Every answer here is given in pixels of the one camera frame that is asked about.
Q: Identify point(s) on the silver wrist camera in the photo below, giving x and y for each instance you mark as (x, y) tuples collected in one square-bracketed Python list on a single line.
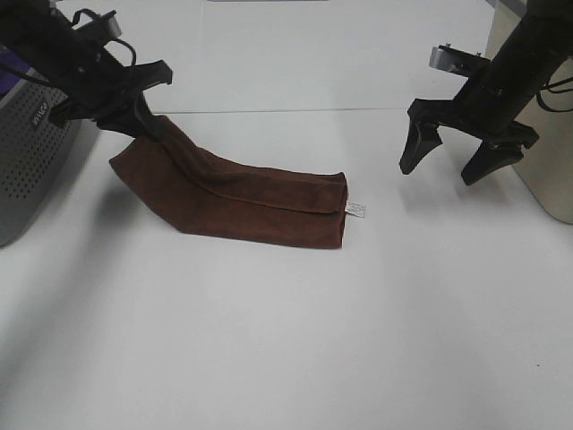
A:
[(101, 29), (448, 59)]

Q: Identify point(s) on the grey perforated plastic basket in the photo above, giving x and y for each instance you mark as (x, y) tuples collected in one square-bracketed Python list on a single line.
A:
[(33, 150)]

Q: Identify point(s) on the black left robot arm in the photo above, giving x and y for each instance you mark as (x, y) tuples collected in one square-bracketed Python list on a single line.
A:
[(71, 55)]

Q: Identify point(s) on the purple towel in basket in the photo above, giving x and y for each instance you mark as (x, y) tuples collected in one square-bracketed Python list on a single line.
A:
[(13, 62)]

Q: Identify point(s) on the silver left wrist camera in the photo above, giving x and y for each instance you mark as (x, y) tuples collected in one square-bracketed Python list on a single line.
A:
[(101, 29)]

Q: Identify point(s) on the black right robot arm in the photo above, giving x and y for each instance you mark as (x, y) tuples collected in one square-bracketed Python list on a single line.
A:
[(542, 39)]

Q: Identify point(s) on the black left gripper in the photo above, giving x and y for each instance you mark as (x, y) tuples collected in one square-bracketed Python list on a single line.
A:
[(117, 107)]

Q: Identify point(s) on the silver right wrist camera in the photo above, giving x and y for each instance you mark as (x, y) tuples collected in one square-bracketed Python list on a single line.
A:
[(448, 59)]

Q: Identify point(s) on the white towel label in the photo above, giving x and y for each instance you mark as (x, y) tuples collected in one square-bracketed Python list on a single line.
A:
[(355, 209)]

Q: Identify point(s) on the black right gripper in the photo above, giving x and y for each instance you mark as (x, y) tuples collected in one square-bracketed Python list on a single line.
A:
[(486, 107)]

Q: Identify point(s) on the brown towel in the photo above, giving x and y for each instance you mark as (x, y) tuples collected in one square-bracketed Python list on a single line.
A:
[(197, 192)]

